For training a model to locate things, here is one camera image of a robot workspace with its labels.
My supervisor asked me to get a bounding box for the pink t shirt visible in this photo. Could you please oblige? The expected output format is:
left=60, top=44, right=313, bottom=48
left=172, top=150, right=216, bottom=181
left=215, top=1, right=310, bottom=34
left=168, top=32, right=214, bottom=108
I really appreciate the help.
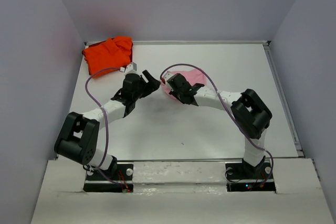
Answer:
left=161, top=69, right=207, bottom=100

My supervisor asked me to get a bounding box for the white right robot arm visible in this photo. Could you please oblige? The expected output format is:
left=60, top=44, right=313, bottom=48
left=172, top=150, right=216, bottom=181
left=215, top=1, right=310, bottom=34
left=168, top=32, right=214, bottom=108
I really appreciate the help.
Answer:
left=163, top=72, right=272, bottom=178

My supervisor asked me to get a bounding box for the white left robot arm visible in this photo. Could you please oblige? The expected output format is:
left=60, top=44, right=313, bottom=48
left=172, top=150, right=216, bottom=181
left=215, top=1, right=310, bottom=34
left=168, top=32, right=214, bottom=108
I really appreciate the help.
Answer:
left=54, top=70, right=160, bottom=179

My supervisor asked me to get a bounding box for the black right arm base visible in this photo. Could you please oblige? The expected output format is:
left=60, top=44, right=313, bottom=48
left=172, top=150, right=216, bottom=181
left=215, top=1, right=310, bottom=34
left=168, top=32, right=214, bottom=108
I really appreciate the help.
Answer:
left=225, top=162, right=276, bottom=192

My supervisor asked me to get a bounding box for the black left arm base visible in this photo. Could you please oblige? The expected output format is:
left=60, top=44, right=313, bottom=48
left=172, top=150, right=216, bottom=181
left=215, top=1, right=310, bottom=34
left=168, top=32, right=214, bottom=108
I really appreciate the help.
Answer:
left=83, top=162, right=134, bottom=193

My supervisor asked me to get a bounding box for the orange t shirt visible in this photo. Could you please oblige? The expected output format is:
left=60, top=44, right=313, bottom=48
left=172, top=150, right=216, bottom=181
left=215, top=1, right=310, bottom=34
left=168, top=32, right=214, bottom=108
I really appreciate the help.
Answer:
left=81, top=35, right=133, bottom=79

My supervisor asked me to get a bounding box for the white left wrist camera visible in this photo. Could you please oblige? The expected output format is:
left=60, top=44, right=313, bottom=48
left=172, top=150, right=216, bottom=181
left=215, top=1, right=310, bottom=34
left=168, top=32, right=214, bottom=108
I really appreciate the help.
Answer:
left=119, top=62, right=138, bottom=75

